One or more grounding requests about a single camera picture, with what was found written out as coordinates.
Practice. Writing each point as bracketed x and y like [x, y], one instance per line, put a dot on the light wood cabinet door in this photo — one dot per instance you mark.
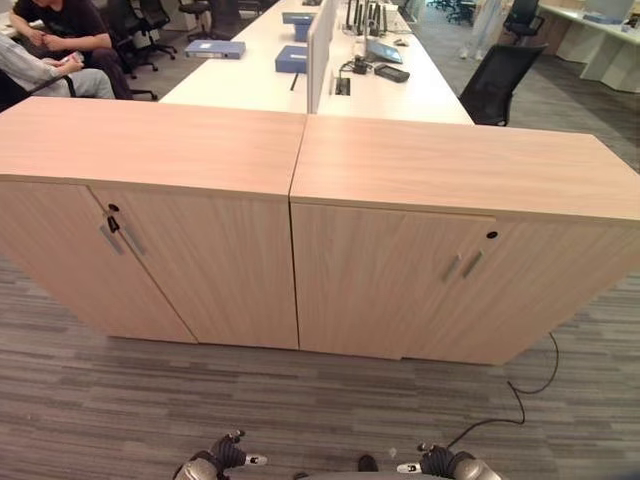
[60, 260]
[225, 270]
[360, 280]
[525, 300]

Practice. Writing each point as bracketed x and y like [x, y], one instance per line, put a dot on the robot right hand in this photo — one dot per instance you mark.
[436, 459]

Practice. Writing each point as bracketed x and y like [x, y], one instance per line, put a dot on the light wood office cabinet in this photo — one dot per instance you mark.
[450, 165]
[150, 145]

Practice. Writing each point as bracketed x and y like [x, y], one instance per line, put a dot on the black desk phone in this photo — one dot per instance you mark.
[392, 72]

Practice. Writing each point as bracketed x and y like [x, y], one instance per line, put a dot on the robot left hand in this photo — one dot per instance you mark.
[229, 454]

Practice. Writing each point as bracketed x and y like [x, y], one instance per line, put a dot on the black upright file binders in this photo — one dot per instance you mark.
[364, 16]

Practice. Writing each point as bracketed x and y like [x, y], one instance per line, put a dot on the long white office desk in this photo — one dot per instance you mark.
[260, 85]

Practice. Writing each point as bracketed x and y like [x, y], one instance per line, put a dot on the black mesh office chair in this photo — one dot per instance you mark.
[495, 82]

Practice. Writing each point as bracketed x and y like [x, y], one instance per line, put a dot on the person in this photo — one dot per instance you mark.
[22, 65]
[481, 27]
[70, 25]

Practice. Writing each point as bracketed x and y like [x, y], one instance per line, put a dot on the robot dark foot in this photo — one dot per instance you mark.
[368, 463]

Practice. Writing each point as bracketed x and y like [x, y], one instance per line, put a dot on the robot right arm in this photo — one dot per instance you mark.
[472, 467]

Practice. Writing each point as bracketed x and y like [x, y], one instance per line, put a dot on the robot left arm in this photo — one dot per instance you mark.
[196, 467]

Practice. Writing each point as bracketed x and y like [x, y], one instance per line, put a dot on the key with black fob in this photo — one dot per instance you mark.
[113, 223]

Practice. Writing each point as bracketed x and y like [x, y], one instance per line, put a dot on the black power adapter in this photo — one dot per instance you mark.
[358, 65]

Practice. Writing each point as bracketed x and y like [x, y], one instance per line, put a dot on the white side table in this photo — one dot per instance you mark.
[600, 40]

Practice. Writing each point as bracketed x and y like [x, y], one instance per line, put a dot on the white desk divider panel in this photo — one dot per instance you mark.
[320, 55]

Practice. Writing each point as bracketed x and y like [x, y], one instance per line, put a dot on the blue box file folder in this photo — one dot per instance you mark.
[298, 22]
[290, 59]
[215, 48]

